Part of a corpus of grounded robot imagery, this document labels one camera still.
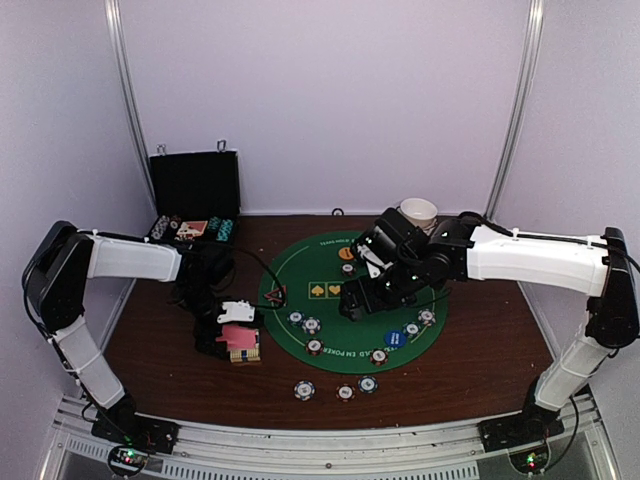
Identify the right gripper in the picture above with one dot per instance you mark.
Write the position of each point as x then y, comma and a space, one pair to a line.
351, 296

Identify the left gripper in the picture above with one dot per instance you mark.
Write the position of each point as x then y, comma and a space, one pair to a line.
200, 333

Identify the red-backed card deck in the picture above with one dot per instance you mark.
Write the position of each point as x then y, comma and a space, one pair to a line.
237, 337

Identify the ten chips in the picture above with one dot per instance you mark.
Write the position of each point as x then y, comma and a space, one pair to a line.
426, 318
311, 326

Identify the fifty chips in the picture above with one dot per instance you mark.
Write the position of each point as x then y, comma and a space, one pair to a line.
412, 329
296, 318

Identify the hundred chips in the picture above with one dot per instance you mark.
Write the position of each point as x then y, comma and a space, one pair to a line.
314, 347
348, 269
379, 357

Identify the blue small blind button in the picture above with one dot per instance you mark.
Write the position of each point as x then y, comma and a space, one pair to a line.
395, 339

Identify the orange big blind button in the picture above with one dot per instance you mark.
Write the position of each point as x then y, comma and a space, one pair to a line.
345, 254

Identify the triangular all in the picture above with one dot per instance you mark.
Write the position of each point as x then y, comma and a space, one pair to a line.
277, 297

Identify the blue green fifty chip stack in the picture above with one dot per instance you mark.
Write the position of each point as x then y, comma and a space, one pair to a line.
367, 384

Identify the blue peach ten chip stack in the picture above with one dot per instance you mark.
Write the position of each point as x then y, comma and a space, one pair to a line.
304, 390

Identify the brown hundred chip stack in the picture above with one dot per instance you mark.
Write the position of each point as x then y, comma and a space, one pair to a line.
345, 393

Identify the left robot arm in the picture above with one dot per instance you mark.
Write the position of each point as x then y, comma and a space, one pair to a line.
54, 285

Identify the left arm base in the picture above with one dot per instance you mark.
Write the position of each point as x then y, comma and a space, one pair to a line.
147, 434

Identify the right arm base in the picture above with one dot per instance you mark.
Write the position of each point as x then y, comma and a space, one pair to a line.
516, 430

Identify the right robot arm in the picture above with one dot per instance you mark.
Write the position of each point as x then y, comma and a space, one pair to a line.
406, 259

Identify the gold blue card box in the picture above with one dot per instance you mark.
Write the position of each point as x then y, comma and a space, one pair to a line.
246, 356

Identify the lower white bowl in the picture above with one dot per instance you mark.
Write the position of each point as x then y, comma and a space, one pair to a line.
431, 226

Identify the white bowl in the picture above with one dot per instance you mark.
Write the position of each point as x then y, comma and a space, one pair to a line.
431, 226
419, 211

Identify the upper white bowl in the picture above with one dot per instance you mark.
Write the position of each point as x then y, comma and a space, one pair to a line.
419, 211

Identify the round green poker mat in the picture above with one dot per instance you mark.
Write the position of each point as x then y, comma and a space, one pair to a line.
311, 271

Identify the teal chips in case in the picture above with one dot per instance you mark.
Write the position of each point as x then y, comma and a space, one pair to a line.
221, 229

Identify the black poker case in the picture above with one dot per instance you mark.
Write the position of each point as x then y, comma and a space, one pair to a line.
196, 186

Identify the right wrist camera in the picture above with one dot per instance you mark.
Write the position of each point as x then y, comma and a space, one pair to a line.
376, 248

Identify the right aluminium post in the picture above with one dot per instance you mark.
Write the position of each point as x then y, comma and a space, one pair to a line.
527, 69

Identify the aluminium post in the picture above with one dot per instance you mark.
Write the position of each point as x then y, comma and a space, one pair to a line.
116, 33
527, 69

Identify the left aluminium post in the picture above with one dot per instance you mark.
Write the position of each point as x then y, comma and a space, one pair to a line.
116, 33

